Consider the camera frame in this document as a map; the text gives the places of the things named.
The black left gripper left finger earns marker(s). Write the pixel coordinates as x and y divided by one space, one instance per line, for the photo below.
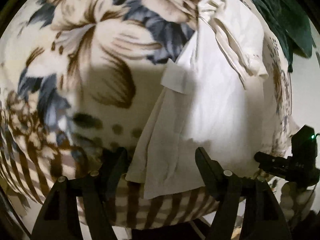
59 215

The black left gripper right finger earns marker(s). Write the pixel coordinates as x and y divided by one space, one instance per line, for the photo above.
263 217

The white t-shirt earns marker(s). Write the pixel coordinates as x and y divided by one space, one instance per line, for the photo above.
213 97

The white bed headboard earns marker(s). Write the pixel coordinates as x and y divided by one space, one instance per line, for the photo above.
305 90

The dark green plush blanket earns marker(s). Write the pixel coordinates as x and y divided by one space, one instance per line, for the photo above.
290 24

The floral bed cover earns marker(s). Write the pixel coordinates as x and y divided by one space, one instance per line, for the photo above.
81 77

